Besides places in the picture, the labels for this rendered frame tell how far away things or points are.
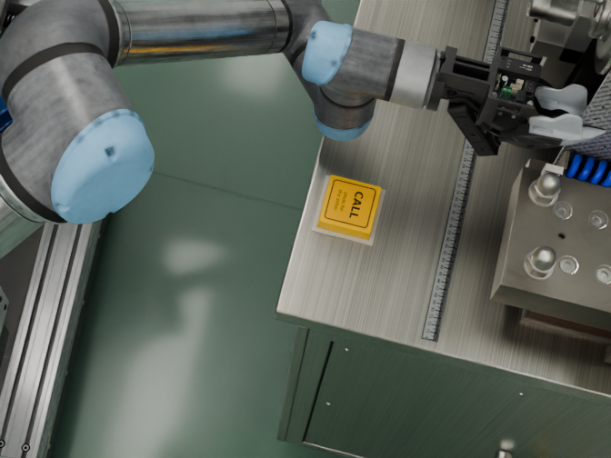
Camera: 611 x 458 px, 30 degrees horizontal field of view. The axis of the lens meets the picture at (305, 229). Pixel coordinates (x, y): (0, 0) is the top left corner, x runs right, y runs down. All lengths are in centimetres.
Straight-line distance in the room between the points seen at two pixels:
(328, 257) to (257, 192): 102
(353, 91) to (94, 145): 36
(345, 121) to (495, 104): 21
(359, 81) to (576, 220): 32
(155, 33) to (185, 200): 121
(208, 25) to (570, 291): 53
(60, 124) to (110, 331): 128
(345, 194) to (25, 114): 49
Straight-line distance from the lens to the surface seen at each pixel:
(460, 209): 153
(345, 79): 134
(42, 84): 118
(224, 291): 241
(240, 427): 234
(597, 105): 136
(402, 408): 178
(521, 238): 139
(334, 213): 148
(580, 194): 143
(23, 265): 225
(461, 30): 166
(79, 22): 123
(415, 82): 133
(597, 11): 130
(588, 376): 150
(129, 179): 118
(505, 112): 133
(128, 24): 129
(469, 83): 132
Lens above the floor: 229
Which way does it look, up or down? 68 degrees down
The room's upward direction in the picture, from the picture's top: 9 degrees clockwise
